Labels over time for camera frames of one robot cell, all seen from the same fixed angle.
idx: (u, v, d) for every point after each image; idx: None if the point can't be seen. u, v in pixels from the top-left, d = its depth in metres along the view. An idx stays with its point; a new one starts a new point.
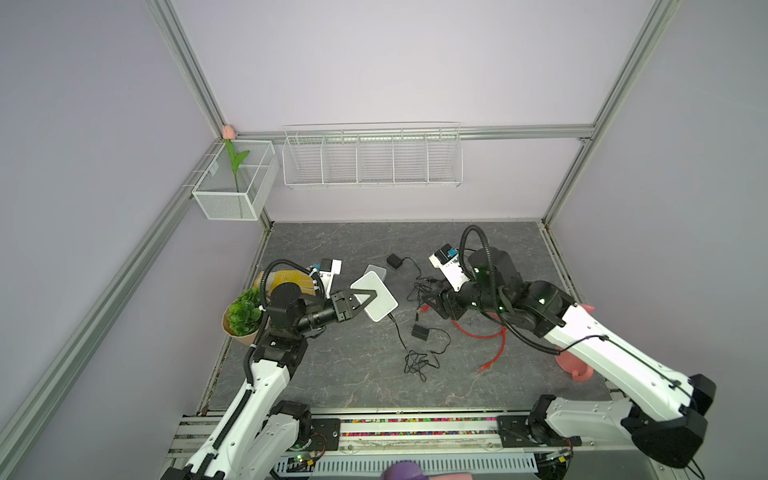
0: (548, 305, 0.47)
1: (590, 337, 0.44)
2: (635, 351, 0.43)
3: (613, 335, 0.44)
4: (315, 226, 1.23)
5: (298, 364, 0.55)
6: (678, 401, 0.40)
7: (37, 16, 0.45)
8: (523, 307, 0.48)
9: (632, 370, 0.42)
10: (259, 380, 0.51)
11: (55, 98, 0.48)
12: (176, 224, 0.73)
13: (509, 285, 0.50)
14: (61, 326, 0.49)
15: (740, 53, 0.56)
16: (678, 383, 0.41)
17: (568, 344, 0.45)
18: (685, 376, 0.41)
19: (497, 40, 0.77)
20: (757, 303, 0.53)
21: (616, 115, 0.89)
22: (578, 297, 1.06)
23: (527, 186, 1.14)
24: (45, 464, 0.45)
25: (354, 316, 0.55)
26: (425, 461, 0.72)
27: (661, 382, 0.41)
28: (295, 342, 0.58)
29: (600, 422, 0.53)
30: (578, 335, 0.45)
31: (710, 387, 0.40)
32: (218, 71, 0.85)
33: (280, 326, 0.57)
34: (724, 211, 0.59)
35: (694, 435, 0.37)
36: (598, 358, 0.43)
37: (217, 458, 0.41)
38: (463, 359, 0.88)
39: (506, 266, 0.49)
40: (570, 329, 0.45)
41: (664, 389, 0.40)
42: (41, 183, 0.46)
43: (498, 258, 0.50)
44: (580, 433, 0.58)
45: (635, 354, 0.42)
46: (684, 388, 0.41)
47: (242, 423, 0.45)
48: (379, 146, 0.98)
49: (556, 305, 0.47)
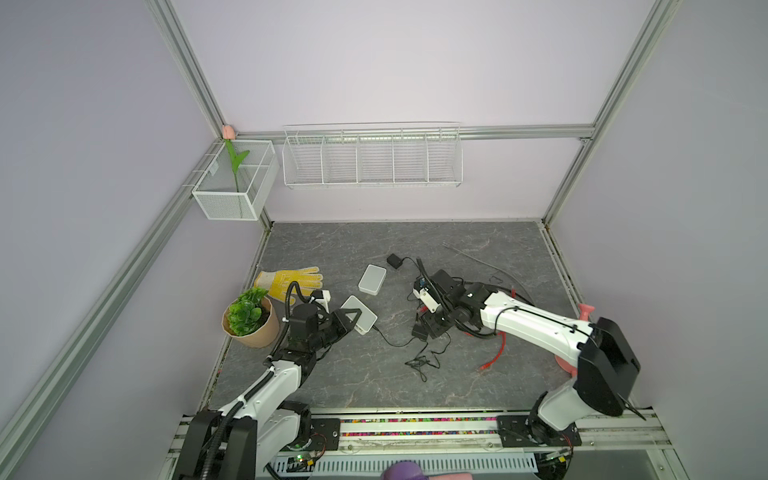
0: (474, 296, 0.61)
1: (506, 311, 0.55)
2: (541, 313, 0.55)
3: (524, 304, 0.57)
4: (315, 226, 1.23)
5: (307, 376, 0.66)
6: (577, 340, 0.47)
7: (36, 16, 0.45)
8: (460, 304, 0.61)
9: (538, 327, 0.51)
10: (280, 369, 0.59)
11: (54, 98, 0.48)
12: (176, 224, 0.73)
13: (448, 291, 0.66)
14: (61, 326, 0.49)
15: (741, 53, 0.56)
16: (575, 326, 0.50)
17: (493, 322, 0.56)
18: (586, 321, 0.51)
19: (498, 40, 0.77)
20: (755, 303, 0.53)
21: (616, 115, 0.89)
22: (578, 297, 1.06)
23: (527, 186, 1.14)
24: (46, 464, 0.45)
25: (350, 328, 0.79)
26: (425, 461, 0.72)
27: (563, 330, 0.49)
28: (307, 355, 0.65)
29: (566, 395, 0.56)
30: (495, 310, 0.56)
31: (609, 328, 0.46)
32: (218, 70, 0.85)
33: (296, 339, 0.67)
34: (725, 212, 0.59)
35: (598, 369, 0.42)
36: (516, 325, 0.53)
37: (244, 408, 0.47)
38: (463, 359, 0.88)
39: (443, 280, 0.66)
40: (491, 308, 0.57)
41: (567, 335, 0.48)
42: (41, 184, 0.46)
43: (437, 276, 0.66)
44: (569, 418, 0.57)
45: (540, 315, 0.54)
46: (582, 329, 0.48)
47: (266, 389, 0.53)
48: (379, 146, 0.98)
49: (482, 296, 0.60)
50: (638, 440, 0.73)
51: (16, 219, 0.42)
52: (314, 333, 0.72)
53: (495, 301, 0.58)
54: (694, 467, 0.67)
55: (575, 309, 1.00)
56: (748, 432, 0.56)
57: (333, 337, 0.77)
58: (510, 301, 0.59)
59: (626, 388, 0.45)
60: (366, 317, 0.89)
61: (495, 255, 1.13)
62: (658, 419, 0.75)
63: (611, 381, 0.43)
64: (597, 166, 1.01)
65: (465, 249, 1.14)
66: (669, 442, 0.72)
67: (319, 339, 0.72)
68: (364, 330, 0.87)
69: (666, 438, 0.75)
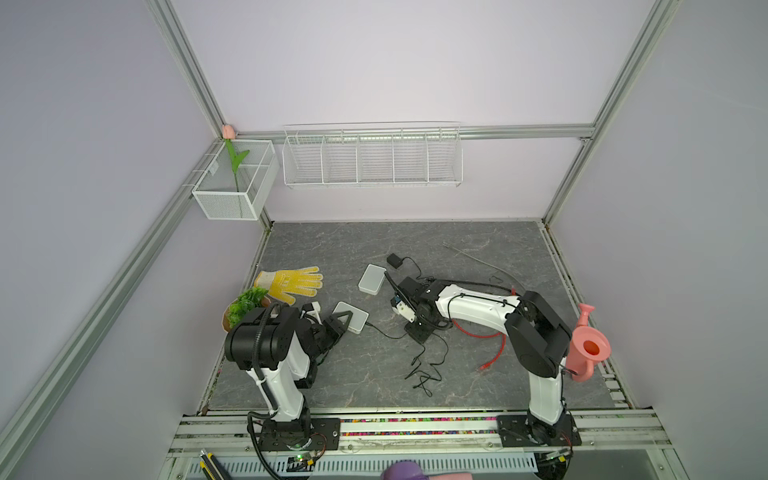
0: (430, 291, 0.70)
1: (452, 298, 0.64)
2: (483, 295, 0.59)
3: (467, 289, 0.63)
4: (315, 226, 1.23)
5: (309, 383, 0.72)
6: (505, 310, 0.54)
7: (35, 14, 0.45)
8: (421, 302, 0.68)
9: (477, 308, 0.58)
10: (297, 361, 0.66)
11: (53, 97, 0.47)
12: (176, 225, 0.73)
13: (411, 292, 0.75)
14: (61, 326, 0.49)
15: (740, 53, 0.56)
16: (505, 299, 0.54)
17: (447, 311, 0.64)
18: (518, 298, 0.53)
19: (498, 40, 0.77)
20: (754, 303, 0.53)
21: (616, 115, 0.89)
22: (578, 297, 1.06)
23: (527, 186, 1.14)
24: (47, 464, 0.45)
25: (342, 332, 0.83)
26: (425, 461, 0.72)
27: (495, 304, 0.57)
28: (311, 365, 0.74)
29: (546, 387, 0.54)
30: (445, 299, 0.65)
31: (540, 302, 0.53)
32: (218, 71, 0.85)
33: None
34: (725, 212, 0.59)
35: (524, 336, 0.49)
36: (460, 308, 0.61)
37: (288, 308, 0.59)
38: (463, 359, 0.88)
39: (408, 284, 0.76)
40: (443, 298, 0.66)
41: (499, 310, 0.55)
42: (40, 184, 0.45)
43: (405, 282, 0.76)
44: (552, 407, 0.59)
45: (481, 296, 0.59)
46: (511, 301, 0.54)
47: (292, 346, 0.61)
48: (379, 146, 0.98)
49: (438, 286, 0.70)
50: (638, 439, 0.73)
51: (17, 219, 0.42)
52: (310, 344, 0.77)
53: (445, 292, 0.67)
54: (694, 466, 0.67)
55: (575, 308, 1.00)
56: (748, 432, 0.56)
57: (329, 343, 0.83)
58: (457, 290, 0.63)
59: (556, 349, 0.51)
60: (358, 317, 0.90)
61: (495, 255, 1.13)
62: (658, 419, 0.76)
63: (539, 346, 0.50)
64: (597, 166, 1.01)
65: (465, 249, 1.14)
66: (669, 442, 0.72)
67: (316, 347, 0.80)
68: (356, 330, 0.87)
69: (666, 438, 0.75)
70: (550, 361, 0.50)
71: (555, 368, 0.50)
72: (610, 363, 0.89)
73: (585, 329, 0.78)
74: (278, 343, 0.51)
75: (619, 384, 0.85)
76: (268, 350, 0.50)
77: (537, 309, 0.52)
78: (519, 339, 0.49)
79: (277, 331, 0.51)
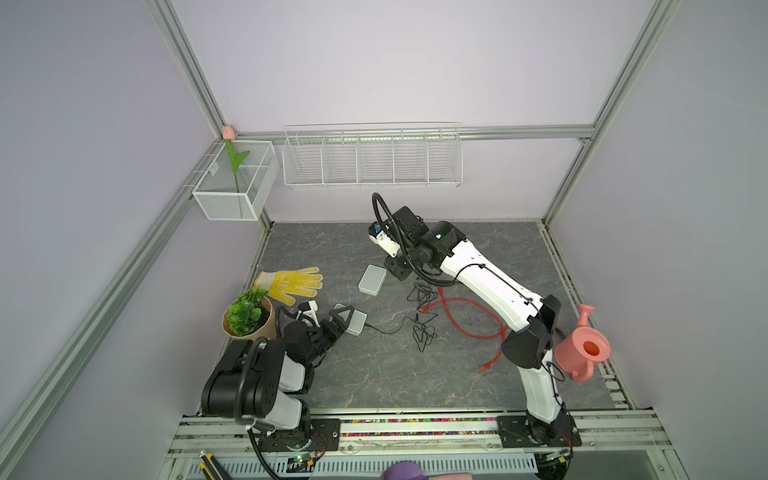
0: (443, 239, 0.56)
1: (472, 265, 0.53)
2: (503, 276, 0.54)
3: (489, 264, 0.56)
4: (315, 226, 1.23)
5: (307, 386, 0.70)
6: (528, 312, 0.50)
7: (35, 15, 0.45)
8: (422, 244, 0.55)
9: (495, 289, 0.52)
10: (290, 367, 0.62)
11: (54, 99, 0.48)
12: (176, 224, 0.73)
13: (409, 231, 0.60)
14: (62, 325, 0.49)
15: (740, 54, 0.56)
16: (531, 298, 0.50)
17: (456, 272, 0.54)
18: (539, 296, 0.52)
19: (498, 39, 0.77)
20: (754, 303, 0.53)
21: (616, 116, 0.90)
22: (578, 297, 1.06)
23: (527, 186, 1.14)
24: (47, 463, 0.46)
25: (341, 334, 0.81)
26: (425, 461, 0.72)
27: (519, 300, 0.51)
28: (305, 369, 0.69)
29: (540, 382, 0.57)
30: (461, 263, 0.53)
31: (555, 304, 0.51)
32: (218, 71, 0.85)
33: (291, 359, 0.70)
34: (725, 212, 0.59)
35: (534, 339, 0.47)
36: (477, 282, 0.52)
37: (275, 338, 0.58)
38: (463, 359, 0.88)
39: (405, 216, 0.60)
40: (456, 259, 0.54)
41: (519, 305, 0.50)
42: (41, 184, 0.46)
43: (399, 213, 0.59)
44: (548, 404, 0.60)
45: (501, 277, 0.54)
46: (535, 303, 0.51)
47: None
48: (379, 146, 0.98)
49: (451, 241, 0.56)
50: (638, 439, 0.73)
51: (18, 219, 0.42)
52: (307, 349, 0.76)
53: (463, 251, 0.55)
54: (694, 467, 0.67)
55: (576, 309, 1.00)
56: (748, 432, 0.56)
57: (328, 344, 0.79)
58: (479, 257, 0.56)
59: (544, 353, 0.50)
60: (358, 317, 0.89)
61: (495, 255, 1.13)
62: (658, 419, 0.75)
63: (535, 355, 0.49)
64: (597, 166, 1.01)
65: None
66: (669, 442, 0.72)
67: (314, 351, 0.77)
68: (356, 331, 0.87)
69: (666, 438, 0.75)
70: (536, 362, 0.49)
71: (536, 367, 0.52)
72: (610, 363, 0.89)
73: (586, 329, 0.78)
74: (262, 394, 0.45)
75: (619, 384, 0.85)
76: (252, 401, 0.44)
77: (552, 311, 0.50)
78: (523, 345, 0.50)
79: (261, 381, 0.45)
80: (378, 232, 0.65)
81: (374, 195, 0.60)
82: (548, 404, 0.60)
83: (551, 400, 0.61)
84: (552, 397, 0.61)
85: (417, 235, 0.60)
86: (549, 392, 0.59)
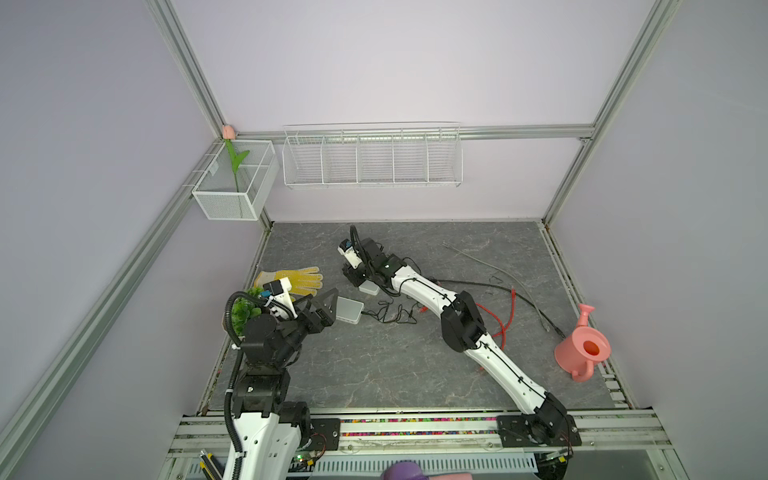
0: (390, 267, 0.82)
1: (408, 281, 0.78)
2: (429, 284, 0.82)
3: (421, 278, 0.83)
4: (315, 226, 1.23)
5: (283, 400, 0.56)
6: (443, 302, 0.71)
7: (35, 15, 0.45)
8: (378, 270, 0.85)
9: (424, 293, 0.74)
10: (247, 439, 0.47)
11: (54, 97, 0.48)
12: (176, 224, 0.73)
13: (375, 258, 0.85)
14: (62, 325, 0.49)
15: (741, 53, 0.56)
16: (445, 294, 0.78)
17: (399, 286, 0.78)
18: (452, 292, 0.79)
19: (497, 38, 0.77)
20: (756, 303, 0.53)
21: (616, 116, 0.90)
22: (578, 296, 1.06)
23: (528, 186, 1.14)
24: (49, 462, 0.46)
25: (323, 329, 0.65)
26: (425, 461, 0.72)
27: (439, 297, 0.72)
28: (279, 377, 0.55)
29: (490, 361, 0.69)
30: (401, 279, 0.78)
31: (468, 297, 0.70)
32: (219, 72, 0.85)
33: (258, 363, 0.53)
34: (724, 212, 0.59)
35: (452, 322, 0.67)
36: (413, 292, 0.75)
37: None
38: (463, 359, 0.88)
39: (371, 247, 0.84)
40: (398, 278, 0.79)
41: (440, 300, 0.71)
42: (37, 183, 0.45)
43: (366, 243, 0.84)
44: (509, 382, 0.68)
45: (428, 284, 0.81)
46: (449, 297, 0.72)
47: None
48: (379, 145, 0.98)
49: (396, 267, 0.82)
50: (638, 439, 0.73)
51: (14, 218, 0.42)
52: (279, 347, 0.58)
53: (402, 273, 0.80)
54: (694, 466, 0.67)
55: (576, 309, 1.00)
56: (747, 431, 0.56)
57: (303, 336, 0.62)
58: (411, 272, 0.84)
59: (469, 336, 0.71)
60: (354, 307, 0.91)
61: (495, 255, 1.13)
62: (658, 419, 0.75)
63: (457, 342, 0.68)
64: (597, 165, 1.02)
65: (465, 249, 1.14)
66: (669, 442, 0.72)
67: (289, 348, 0.60)
68: (355, 319, 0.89)
69: (666, 438, 0.75)
70: (466, 342, 0.70)
71: (470, 347, 0.69)
72: (610, 363, 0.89)
73: (585, 329, 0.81)
74: None
75: (619, 384, 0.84)
76: None
77: (465, 305, 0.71)
78: (447, 329, 0.68)
79: None
80: (348, 247, 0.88)
81: (350, 230, 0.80)
82: (519, 392, 0.68)
83: (520, 387, 0.68)
84: (518, 382, 0.68)
85: (379, 262, 0.86)
86: (512, 377, 0.69)
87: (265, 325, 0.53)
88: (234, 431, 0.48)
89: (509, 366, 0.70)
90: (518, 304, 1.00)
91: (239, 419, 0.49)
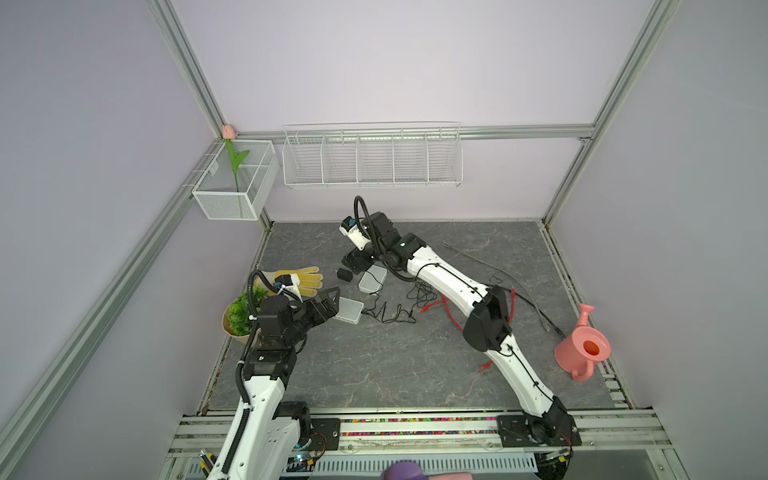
0: (406, 247, 0.69)
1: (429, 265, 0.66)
2: (454, 272, 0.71)
3: (444, 263, 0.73)
4: (315, 226, 1.23)
5: (289, 374, 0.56)
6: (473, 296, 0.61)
7: (36, 15, 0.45)
8: (389, 250, 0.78)
9: (448, 282, 0.63)
10: (255, 396, 0.51)
11: (54, 98, 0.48)
12: (176, 224, 0.73)
13: (385, 235, 0.72)
14: (62, 324, 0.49)
15: (741, 53, 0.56)
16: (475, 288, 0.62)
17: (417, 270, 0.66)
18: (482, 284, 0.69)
19: (497, 37, 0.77)
20: (757, 302, 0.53)
21: (615, 115, 0.89)
22: (578, 296, 1.06)
23: (527, 186, 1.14)
24: (49, 462, 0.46)
25: (329, 319, 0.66)
26: (425, 461, 0.72)
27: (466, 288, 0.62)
28: (286, 353, 0.58)
29: (512, 365, 0.63)
30: (420, 263, 0.66)
31: (503, 293, 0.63)
32: (219, 72, 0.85)
33: (269, 336, 0.58)
34: (724, 211, 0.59)
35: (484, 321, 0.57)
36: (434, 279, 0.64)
37: None
38: (463, 359, 0.88)
39: (380, 222, 0.70)
40: (417, 261, 0.66)
41: (467, 293, 0.61)
42: (37, 182, 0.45)
43: (375, 218, 0.70)
44: (525, 387, 0.64)
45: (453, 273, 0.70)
46: (479, 290, 0.62)
47: (248, 438, 0.46)
48: (379, 145, 0.98)
49: (413, 248, 0.69)
50: (638, 439, 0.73)
51: (15, 218, 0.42)
52: (290, 327, 0.64)
53: (421, 254, 0.67)
54: (694, 466, 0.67)
55: (576, 309, 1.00)
56: (747, 431, 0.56)
57: (308, 325, 0.69)
58: (431, 255, 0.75)
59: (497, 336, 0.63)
60: (354, 307, 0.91)
61: (495, 255, 1.13)
62: (658, 419, 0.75)
63: (481, 343, 0.60)
64: (597, 165, 1.02)
65: (465, 249, 1.14)
66: (669, 442, 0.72)
67: (297, 332, 0.65)
68: (355, 319, 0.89)
69: (666, 438, 0.75)
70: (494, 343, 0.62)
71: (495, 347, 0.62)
72: (610, 363, 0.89)
73: (586, 329, 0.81)
74: None
75: (619, 384, 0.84)
76: None
77: (495, 300, 0.60)
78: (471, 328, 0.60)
79: None
80: (352, 225, 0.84)
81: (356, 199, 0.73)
82: (531, 396, 0.64)
83: (533, 392, 0.65)
84: (532, 387, 0.65)
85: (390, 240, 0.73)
86: (527, 383, 0.64)
87: (280, 300, 0.60)
88: (243, 386, 0.52)
89: (526, 368, 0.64)
90: (518, 303, 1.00)
91: (248, 382, 0.53)
